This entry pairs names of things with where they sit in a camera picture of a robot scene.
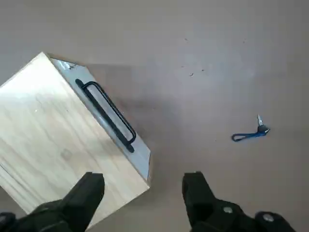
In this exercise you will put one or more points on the light wooden drawer box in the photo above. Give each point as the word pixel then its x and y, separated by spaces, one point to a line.
pixel 48 125

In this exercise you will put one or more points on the small clear adhesive hook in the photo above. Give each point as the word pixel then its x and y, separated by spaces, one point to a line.
pixel 64 64

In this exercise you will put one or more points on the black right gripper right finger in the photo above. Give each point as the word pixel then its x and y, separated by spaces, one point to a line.
pixel 198 193

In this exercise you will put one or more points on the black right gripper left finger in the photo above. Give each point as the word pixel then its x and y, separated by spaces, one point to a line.
pixel 79 200

